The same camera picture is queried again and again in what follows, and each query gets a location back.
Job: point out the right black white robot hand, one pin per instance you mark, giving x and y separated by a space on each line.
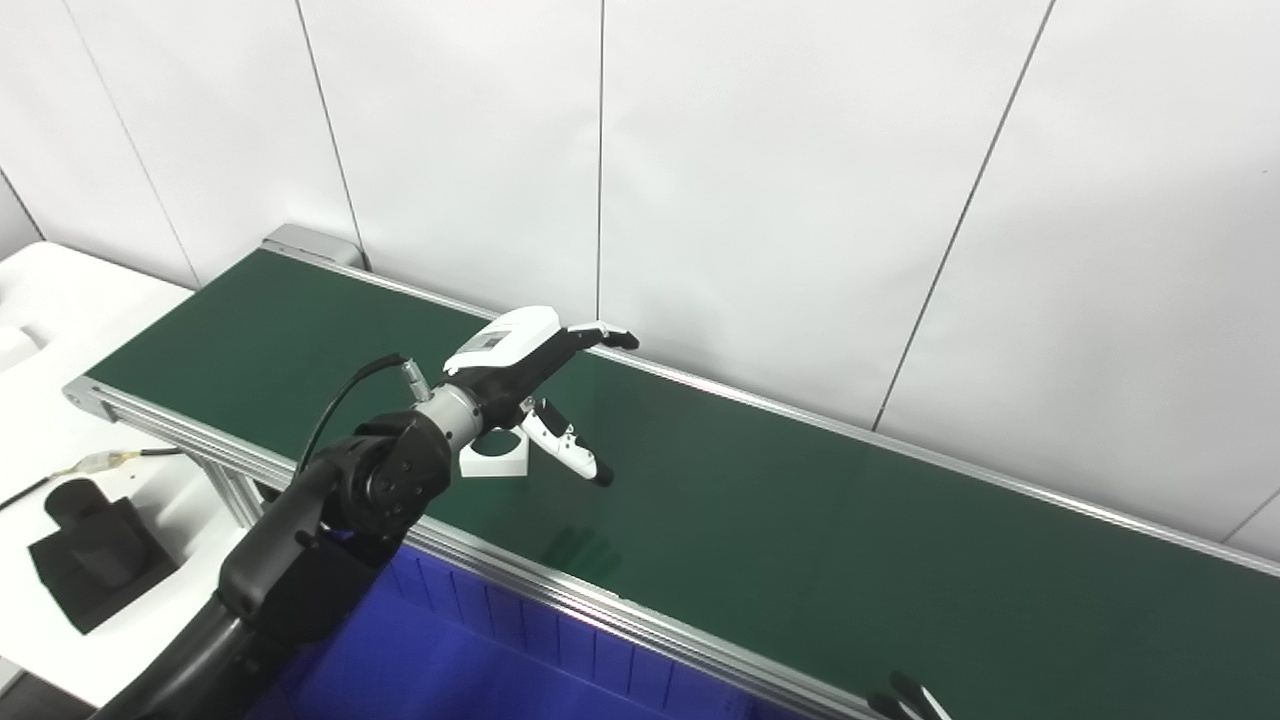
905 700

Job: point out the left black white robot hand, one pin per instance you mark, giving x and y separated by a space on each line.
505 360

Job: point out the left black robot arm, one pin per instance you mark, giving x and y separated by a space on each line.
330 520

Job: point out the green conveyor belt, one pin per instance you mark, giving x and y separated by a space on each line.
800 520

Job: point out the blue plastic bin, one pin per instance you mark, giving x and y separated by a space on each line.
450 660

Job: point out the black block part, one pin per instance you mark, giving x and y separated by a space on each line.
95 570

